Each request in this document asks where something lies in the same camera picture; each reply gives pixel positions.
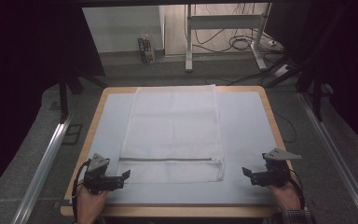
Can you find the dark curtain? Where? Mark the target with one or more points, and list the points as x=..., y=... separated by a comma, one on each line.
x=21, y=62
x=354, y=62

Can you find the pack of bottles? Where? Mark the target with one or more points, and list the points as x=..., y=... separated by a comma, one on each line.
x=146, y=48

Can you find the white power strip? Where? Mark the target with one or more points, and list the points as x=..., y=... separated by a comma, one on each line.
x=275, y=44
x=282, y=70

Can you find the white mesh laundry bag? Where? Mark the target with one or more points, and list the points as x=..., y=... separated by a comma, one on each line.
x=174, y=130

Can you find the person's right hand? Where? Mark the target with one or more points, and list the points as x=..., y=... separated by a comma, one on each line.
x=287, y=197

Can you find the black metal stand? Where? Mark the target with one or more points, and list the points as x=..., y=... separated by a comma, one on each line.
x=317, y=93
x=63, y=99

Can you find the person's left hand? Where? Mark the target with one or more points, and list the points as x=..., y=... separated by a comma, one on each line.
x=88, y=207

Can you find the black floor socket plate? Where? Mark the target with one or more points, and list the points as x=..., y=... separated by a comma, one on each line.
x=73, y=134

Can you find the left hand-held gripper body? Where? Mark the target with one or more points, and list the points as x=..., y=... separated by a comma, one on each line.
x=98, y=180

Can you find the aluminium rail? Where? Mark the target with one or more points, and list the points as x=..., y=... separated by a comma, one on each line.
x=40, y=174
x=338, y=158

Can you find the white metal desk frame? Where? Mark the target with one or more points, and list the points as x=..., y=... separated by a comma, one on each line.
x=223, y=21

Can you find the pale blue table mat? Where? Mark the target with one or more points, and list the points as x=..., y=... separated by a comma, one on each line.
x=248, y=130

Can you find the wooden table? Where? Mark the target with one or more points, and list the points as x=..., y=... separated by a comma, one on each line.
x=180, y=211

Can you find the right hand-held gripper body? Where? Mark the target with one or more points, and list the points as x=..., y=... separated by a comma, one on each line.
x=276, y=174

